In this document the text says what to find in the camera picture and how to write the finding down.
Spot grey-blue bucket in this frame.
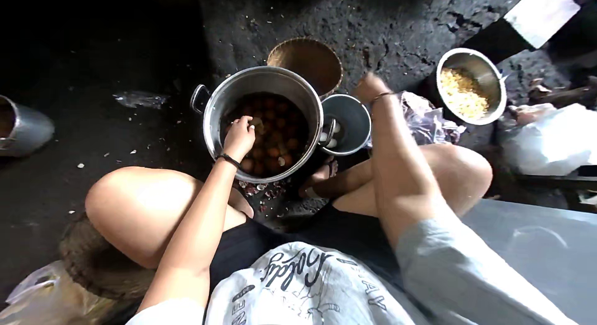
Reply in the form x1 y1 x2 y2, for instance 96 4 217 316
318 94 372 156

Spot person's right hand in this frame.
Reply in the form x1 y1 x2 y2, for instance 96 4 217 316
355 72 392 104

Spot clear plastic wrapper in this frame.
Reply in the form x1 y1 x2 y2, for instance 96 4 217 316
113 91 169 110

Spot person's left forearm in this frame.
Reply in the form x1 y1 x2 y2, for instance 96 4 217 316
136 153 242 316

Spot round brown woven basket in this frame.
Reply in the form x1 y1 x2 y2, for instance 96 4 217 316
267 38 343 100

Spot person's body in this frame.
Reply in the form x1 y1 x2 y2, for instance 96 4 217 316
125 208 579 325

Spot heap of yellow food pieces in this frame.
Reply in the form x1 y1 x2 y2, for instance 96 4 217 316
440 67 489 120

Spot purple clear plastic bag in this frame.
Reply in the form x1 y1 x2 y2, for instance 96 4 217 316
366 91 466 148

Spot person's legs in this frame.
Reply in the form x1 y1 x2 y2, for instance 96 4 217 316
85 144 493 270

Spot grey flat table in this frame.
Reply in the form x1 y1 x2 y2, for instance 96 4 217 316
459 198 597 325

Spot dark wooden bench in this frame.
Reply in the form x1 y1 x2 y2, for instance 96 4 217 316
511 165 597 213

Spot silver pot with rim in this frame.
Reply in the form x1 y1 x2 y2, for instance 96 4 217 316
436 48 508 126

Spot large silver metal pot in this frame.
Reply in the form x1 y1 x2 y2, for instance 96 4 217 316
190 66 324 184

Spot pile of brown eggs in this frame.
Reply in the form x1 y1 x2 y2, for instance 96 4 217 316
221 93 308 177

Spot person's right forearm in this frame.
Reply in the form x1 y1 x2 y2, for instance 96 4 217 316
371 93 460 251

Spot white plastic bag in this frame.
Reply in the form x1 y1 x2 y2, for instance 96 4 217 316
501 104 597 176

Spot white square board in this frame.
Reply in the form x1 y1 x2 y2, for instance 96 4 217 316
504 0 581 49

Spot scattered eggshell and onion peels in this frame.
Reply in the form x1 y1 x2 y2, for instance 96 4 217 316
237 179 287 218

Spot person's left hand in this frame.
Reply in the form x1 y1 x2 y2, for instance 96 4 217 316
223 115 256 163

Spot yellowish clear plastic bag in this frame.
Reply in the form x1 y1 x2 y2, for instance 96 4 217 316
0 261 117 325

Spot dented grey metal container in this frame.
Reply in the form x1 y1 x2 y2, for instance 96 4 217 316
0 95 55 158

